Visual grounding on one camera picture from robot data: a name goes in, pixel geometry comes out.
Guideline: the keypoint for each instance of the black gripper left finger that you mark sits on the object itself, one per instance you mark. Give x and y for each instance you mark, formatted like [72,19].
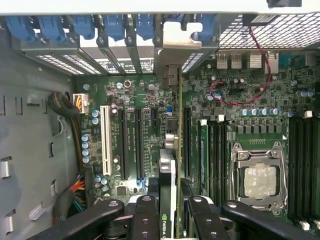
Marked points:
[146,220]

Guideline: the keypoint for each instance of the metal CPU socket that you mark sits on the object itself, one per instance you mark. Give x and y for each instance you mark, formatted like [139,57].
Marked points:
[281,155]

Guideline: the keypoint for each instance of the installed silver CPU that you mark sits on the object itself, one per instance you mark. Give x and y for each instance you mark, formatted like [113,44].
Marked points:
[260,181]

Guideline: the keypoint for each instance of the white power connector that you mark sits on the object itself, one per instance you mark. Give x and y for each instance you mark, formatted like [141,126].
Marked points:
[81,102]

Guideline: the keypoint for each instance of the blue card retention clip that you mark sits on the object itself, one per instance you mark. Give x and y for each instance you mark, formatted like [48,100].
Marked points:
[113,26]
[176,17]
[20,27]
[51,27]
[83,26]
[145,26]
[207,26]

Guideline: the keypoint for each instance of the long black expansion slot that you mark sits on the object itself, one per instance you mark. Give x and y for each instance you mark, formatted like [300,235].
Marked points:
[140,145]
[124,145]
[187,142]

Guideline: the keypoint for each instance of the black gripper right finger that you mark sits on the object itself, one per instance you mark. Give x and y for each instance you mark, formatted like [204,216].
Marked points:
[205,220]

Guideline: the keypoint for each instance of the green motherboard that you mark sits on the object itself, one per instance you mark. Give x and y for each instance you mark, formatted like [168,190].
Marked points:
[225,90]

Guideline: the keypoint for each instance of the short black expansion slot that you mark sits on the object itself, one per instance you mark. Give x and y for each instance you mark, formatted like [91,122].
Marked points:
[154,117]

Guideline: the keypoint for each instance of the installed green RAM stick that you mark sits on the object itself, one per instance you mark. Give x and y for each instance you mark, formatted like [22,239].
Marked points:
[203,155]

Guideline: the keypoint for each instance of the white expansion slot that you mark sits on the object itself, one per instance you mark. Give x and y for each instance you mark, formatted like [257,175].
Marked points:
[106,140]

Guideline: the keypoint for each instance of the open black PC case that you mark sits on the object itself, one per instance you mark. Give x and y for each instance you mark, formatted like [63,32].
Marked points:
[30,130]

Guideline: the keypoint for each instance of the black intrusion switch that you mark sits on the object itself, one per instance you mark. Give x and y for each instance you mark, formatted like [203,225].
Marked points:
[258,20]

